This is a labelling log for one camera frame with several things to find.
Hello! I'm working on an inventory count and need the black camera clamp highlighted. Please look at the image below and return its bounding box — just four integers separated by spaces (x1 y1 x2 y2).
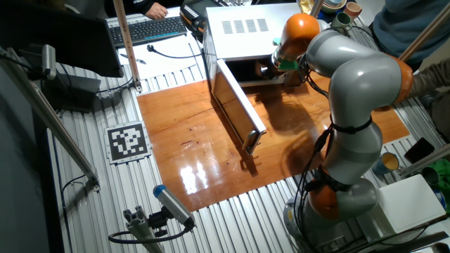
147 207 170 238

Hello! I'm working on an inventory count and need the dark pen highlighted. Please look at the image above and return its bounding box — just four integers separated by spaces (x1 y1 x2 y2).
119 53 148 65

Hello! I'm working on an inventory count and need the black camera cable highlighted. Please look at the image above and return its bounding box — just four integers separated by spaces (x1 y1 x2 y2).
108 223 195 245

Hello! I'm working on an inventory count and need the white paper sheet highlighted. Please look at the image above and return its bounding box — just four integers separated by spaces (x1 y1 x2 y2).
117 33 208 81

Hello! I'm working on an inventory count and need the silver camera blue cap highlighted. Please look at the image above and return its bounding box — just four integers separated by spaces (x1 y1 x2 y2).
153 184 196 228

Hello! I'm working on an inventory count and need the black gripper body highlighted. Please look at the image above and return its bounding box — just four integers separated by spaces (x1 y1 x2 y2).
264 62 288 80

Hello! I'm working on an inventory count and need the black power plug cable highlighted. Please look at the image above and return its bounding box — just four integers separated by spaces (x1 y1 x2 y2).
146 44 205 61

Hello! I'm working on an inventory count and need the grey webcam device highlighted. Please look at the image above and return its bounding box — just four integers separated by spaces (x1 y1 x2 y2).
41 44 58 81

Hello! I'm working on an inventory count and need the orange wooden board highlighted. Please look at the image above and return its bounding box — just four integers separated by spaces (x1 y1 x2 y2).
136 72 411 213

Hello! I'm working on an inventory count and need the black monitor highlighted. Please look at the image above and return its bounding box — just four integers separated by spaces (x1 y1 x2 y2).
0 2 124 79

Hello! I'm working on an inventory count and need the black orange teach pendant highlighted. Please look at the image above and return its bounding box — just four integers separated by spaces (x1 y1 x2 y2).
179 0 230 34

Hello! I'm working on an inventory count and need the black computer keyboard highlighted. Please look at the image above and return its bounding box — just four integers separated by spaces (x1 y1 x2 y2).
105 14 189 49

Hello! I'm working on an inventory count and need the grey aluminium strut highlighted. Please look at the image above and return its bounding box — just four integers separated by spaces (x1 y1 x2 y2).
399 143 450 178

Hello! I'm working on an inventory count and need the short aluminium profile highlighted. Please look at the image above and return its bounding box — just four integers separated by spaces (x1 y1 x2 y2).
122 205 166 253

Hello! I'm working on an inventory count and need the olive sleeved forearm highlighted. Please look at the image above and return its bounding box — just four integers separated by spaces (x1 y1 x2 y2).
409 59 450 99

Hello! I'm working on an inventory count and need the blue plastic object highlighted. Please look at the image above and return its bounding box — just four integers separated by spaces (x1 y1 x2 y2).
435 189 447 211

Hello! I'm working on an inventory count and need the person in dark coat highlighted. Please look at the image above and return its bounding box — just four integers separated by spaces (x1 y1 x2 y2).
420 58 450 143

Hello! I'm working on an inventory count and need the green cloth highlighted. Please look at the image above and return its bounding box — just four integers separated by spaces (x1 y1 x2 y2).
430 160 450 214

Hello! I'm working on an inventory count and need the slanted aluminium strut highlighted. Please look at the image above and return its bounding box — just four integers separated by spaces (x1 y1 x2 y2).
0 47 102 193

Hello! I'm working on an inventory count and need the wooden upright post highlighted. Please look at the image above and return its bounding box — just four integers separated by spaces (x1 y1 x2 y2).
112 0 143 93

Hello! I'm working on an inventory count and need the silver microwave oven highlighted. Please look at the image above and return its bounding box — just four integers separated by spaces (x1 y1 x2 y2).
202 2 303 155

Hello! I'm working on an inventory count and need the black phone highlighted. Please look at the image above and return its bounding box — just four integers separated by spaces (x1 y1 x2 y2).
403 136 436 164

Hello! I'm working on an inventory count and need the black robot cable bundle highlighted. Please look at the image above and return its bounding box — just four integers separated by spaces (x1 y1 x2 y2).
292 52 335 253

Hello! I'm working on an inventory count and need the slanted wooden strut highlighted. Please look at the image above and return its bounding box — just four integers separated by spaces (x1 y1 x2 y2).
399 2 450 63

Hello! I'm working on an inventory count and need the dark sleeved forearm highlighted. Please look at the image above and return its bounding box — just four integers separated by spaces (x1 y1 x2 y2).
104 0 155 17

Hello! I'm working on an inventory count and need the stack of pale bowls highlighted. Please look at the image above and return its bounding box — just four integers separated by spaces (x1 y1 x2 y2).
321 0 348 14

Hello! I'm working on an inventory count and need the person in blue shirt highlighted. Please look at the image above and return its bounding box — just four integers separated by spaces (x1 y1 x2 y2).
372 0 450 71

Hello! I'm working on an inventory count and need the slim grey post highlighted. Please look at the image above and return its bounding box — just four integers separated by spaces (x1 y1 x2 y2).
309 0 324 18

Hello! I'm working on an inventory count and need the black white marker plate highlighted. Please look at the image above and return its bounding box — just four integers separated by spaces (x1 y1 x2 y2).
104 120 153 165

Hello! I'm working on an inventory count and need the hand with dark sleeve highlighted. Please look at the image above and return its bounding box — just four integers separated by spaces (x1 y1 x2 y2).
143 1 168 20

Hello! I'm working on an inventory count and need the blue cup yellow inside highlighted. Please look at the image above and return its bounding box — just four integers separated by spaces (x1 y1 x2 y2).
371 151 401 177

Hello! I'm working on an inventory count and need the black box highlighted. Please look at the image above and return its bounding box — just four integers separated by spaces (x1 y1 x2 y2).
41 72 103 114

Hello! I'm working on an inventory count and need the white box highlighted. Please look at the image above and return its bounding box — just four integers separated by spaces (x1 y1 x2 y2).
372 174 447 235

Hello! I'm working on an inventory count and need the dark green cup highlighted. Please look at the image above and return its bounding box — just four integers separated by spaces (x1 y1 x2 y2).
330 12 353 32

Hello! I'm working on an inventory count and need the yellow bag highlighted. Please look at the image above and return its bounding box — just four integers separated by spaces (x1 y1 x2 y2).
297 0 315 15

